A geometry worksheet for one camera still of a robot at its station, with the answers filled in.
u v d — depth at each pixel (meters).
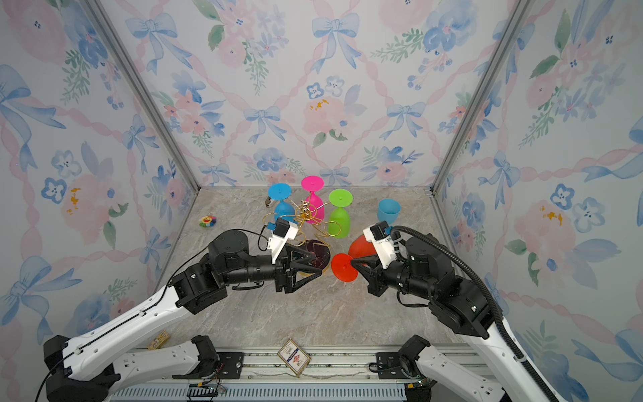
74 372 0.38
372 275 0.49
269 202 1.13
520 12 0.69
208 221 1.06
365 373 0.73
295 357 0.75
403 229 0.41
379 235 0.50
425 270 0.43
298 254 0.60
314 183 0.81
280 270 0.51
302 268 0.52
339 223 0.82
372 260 0.52
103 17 0.70
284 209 0.84
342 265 0.61
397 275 0.49
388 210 0.93
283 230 0.52
